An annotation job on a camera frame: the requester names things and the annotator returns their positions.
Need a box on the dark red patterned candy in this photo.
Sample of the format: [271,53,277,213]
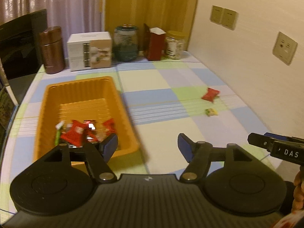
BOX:
[83,120,98,142]

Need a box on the person's right hand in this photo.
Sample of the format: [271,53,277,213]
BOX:
[273,166,303,227]

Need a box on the yellow green small candy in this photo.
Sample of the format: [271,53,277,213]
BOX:
[205,108,218,117]

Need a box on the orange plastic tray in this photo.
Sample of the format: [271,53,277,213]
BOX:
[33,76,141,173]

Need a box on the checkered tablecloth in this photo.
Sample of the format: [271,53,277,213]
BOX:
[0,50,295,219]

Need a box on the blue milk carton box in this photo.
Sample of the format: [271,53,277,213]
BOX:
[0,87,15,130]

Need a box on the white product box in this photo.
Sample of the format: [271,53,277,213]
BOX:
[67,31,112,71]

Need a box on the dark green glass jar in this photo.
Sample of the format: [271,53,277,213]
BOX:
[113,24,139,62]

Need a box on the clear jar yellow lid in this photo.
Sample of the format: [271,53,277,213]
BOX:
[164,30,185,60]

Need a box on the brown metal thermos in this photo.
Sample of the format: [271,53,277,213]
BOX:
[39,26,65,74]

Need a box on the black monitor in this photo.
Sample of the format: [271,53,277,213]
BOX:
[1,9,47,104]

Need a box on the dark red paper box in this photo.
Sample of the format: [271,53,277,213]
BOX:
[143,24,166,61]

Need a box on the pale purple curtain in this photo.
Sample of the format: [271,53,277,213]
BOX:
[0,0,106,60]

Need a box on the single wall socket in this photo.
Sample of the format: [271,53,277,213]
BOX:
[273,31,298,65]

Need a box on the double wall outlet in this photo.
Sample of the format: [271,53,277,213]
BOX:
[210,6,239,30]

